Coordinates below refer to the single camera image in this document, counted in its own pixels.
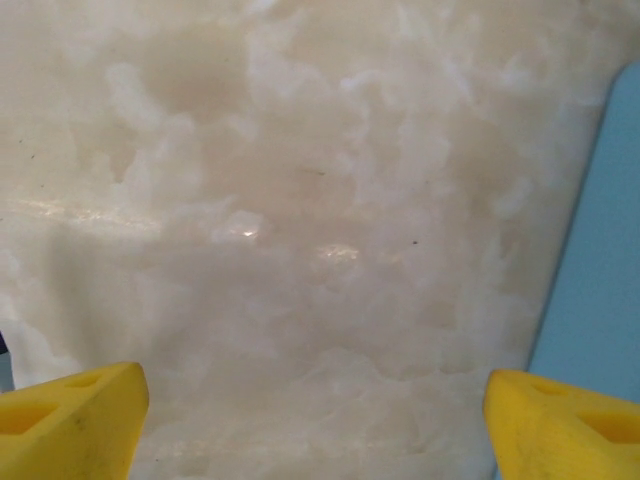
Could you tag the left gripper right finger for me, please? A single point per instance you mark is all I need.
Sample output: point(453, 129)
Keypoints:
point(560, 435)

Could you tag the blue toolbox with clear lid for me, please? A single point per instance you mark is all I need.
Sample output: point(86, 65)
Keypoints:
point(600, 225)

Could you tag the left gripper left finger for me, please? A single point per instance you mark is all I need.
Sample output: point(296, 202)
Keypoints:
point(65, 430)

